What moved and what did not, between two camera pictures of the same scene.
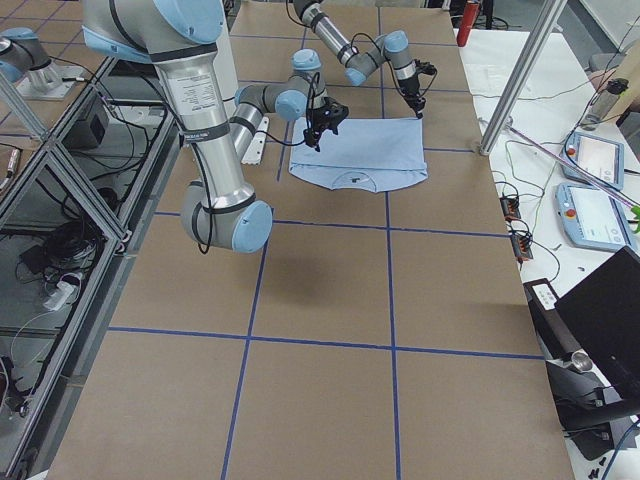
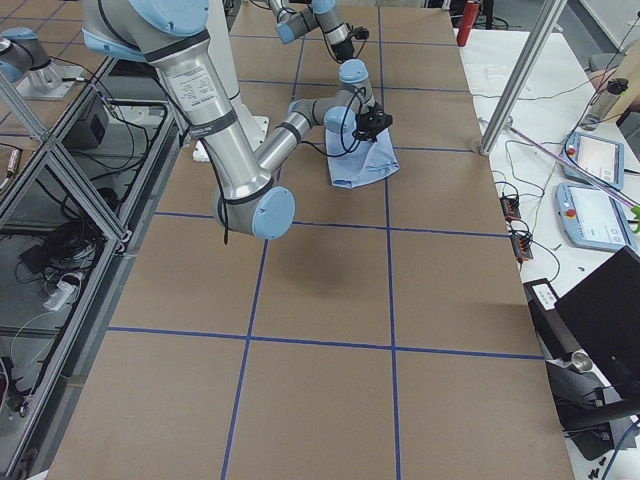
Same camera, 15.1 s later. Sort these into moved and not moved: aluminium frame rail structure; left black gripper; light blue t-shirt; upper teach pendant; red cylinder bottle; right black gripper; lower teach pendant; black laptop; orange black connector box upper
Moved: right black gripper; left black gripper; light blue t-shirt
Not moved: aluminium frame rail structure; upper teach pendant; black laptop; orange black connector box upper; lower teach pendant; red cylinder bottle
